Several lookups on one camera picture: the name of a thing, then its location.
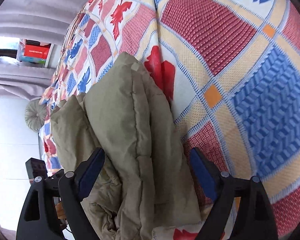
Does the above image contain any olive green puffer jacket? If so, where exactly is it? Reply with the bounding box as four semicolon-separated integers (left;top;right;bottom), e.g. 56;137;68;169
50;53;201;239

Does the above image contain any round grey-green pleated cushion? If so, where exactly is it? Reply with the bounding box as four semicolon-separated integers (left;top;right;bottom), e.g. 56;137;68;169
25;99;47;132

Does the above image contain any grey curtain left panel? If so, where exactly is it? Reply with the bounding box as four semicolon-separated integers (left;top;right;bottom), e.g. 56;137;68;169
0;64;55;101

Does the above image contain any grey curtain panel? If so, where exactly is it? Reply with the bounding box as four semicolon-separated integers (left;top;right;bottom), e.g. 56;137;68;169
0;0;88;45
0;64;55;101

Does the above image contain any red box on windowsill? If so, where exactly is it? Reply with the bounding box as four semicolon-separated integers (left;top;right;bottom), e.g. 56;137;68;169
24;44;50;60

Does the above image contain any teal box on windowsill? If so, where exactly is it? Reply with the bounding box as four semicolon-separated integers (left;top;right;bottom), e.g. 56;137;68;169
17;39;51;64

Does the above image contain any grey curtain right panel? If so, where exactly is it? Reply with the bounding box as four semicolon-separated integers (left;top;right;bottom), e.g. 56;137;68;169
0;0;88;45

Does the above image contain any leaf patterned patchwork bedspread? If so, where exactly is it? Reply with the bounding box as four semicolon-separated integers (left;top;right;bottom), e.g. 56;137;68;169
41;0;300;237

